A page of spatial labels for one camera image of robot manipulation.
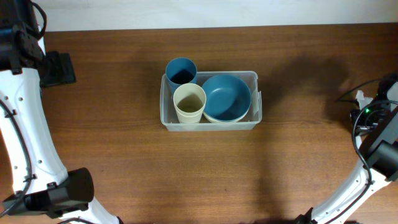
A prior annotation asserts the blue cup back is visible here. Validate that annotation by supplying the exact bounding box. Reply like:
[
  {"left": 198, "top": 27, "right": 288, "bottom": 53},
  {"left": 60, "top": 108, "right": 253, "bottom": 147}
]
[{"left": 165, "top": 57, "right": 198, "bottom": 96}]

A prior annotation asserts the blue cup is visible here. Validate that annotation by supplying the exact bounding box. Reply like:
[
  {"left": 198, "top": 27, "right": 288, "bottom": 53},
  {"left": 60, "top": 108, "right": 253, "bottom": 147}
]
[
  {"left": 165, "top": 57, "right": 198, "bottom": 85},
  {"left": 165, "top": 57, "right": 198, "bottom": 96}
]

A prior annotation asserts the blue cup front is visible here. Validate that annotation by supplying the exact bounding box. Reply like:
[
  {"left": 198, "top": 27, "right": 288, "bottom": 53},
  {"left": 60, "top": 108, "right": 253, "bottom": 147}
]
[{"left": 165, "top": 57, "right": 198, "bottom": 85}]

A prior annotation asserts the cream cup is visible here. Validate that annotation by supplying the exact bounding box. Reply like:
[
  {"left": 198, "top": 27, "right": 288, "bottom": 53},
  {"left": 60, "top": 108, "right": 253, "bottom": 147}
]
[
  {"left": 173, "top": 83, "right": 207, "bottom": 119},
  {"left": 176, "top": 108, "right": 203, "bottom": 124}
]

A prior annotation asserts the blue bowl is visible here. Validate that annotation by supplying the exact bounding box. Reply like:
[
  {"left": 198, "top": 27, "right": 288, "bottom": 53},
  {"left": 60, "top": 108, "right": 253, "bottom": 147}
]
[{"left": 201, "top": 75, "right": 252, "bottom": 117}]

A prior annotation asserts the clear plastic container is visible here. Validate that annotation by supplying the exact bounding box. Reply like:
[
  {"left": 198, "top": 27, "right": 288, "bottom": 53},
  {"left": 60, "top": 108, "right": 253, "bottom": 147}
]
[{"left": 160, "top": 71, "right": 262, "bottom": 132}]

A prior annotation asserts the cream bowl front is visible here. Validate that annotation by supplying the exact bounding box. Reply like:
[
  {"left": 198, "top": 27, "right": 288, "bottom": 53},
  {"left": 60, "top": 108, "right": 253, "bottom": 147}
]
[{"left": 203, "top": 113, "right": 245, "bottom": 123}]

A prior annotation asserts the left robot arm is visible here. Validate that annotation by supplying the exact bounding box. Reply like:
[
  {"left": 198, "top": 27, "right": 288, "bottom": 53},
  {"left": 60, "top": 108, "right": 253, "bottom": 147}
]
[{"left": 1, "top": 0, "right": 121, "bottom": 223}]

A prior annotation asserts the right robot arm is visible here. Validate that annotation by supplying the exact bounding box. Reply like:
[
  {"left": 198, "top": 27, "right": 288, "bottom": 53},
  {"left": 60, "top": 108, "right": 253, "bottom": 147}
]
[{"left": 294, "top": 72, "right": 397, "bottom": 224}]

